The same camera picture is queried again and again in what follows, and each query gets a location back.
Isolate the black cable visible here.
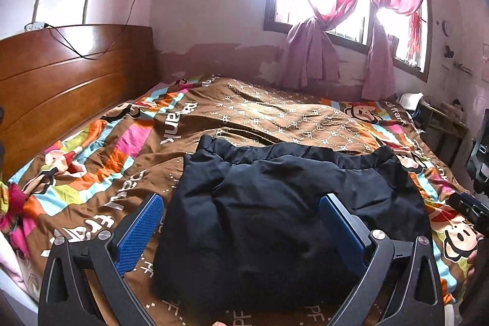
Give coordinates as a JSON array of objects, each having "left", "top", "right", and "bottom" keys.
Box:
[{"left": 45, "top": 0, "right": 150, "bottom": 60}]

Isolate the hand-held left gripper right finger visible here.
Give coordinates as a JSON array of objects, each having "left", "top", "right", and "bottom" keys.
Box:
[{"left": 319, "top": 194, "right": 446, "bottom": 326}]

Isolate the black chair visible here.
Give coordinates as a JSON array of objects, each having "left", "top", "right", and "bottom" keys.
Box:
[{"left": 465, "top": 138, "right": 489, "bottom": 194}]

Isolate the colourful printed blanket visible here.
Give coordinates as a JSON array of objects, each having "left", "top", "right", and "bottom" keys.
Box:
[{"left": 7, "top": 74, "right": 480, "bottom": 326}]

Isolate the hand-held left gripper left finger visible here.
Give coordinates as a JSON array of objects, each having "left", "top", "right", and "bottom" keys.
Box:
[{"left": 38, "top": 192, "right": 166, "bottom": 326}]

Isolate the person's right forearm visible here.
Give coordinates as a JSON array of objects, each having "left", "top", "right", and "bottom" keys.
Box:
[{"left": 458, "top": 234, "right": 489, "bottom": 326}]

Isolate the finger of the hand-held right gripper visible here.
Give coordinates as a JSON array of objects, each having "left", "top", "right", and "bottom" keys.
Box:
[{"left": 448, "top": 192, "right": 489, "bottom": 236}]

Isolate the wooden desk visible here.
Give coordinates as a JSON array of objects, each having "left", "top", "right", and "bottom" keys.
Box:
[{"left": 416, "top": 99, "right": 470, "bottom": 167}]

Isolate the pale pink pillow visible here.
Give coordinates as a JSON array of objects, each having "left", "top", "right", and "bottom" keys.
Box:
[{"left": 0, "top": 234, "right": 39, "bottom": 304}]

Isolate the pink cloth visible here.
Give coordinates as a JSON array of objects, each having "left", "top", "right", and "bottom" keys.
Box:
[{"left": 0, "top": 181, "right": 28, "bottom": 258}]

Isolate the white bag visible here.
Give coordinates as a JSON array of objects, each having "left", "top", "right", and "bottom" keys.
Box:
[{"left": 397, "top": 92, "right": 425, "bottom": 111}]

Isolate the wooden headboard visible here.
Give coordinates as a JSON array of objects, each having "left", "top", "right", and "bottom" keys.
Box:
[{"left": 0, "top": 24, "right": 158, "bottom": 182}]

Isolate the black padded jacket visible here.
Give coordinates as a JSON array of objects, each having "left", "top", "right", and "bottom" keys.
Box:
[{"left": 151, "top": 134, "right": 432, "bottom": 313}]

